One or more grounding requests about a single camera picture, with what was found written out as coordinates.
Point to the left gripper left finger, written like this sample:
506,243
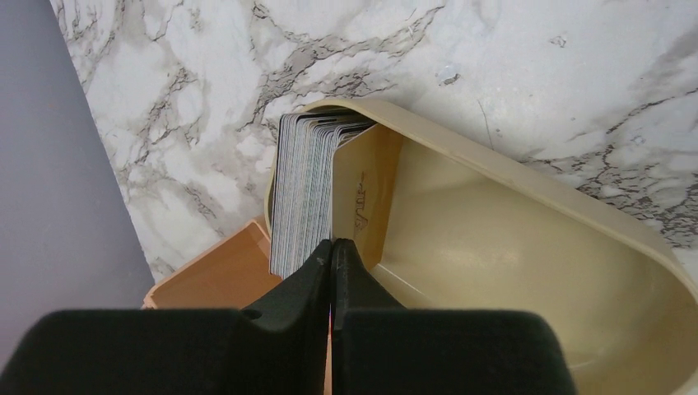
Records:
97,351

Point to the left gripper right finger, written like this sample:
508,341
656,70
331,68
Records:
380,346

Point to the tan oval card tray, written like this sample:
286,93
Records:
470,228

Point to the silver card stack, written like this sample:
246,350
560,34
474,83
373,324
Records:
302,185

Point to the peach plastic file organizer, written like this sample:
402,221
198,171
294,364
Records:
218,278

